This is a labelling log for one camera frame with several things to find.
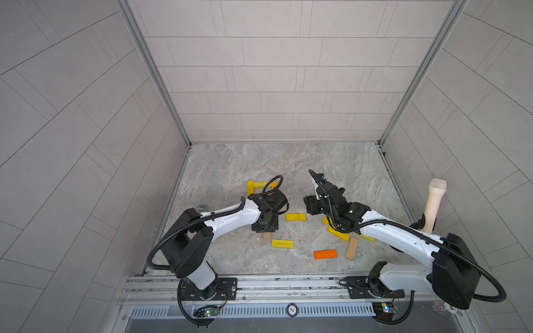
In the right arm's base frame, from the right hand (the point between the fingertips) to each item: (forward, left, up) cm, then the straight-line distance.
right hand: (307, 199), depth 83 cm
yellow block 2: (-3, +5, -9) cm, 11 cm away
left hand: (-8, +14, -9) cm, 19 cm away
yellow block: (+12, +25, -8) cm, 28 cm away
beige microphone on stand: (-9, -38, +18) cm, 43 cm away
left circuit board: (-34, +37, -7) cm, 51 cm away
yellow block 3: (-14, +11, -9) cm, 20 cm away
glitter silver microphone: (+2, +45, -6) cm, 45 cm away
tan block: (-12, +17, -6) cm, 22 cm away
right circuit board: (-37, -21, -12) cm, 45 cm away
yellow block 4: (-17, -8, +4) cm, 19 cm away
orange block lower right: (-18, -5, -11) cm, 22 cm away
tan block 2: (-17, -16, -11) cm, 26 cm away
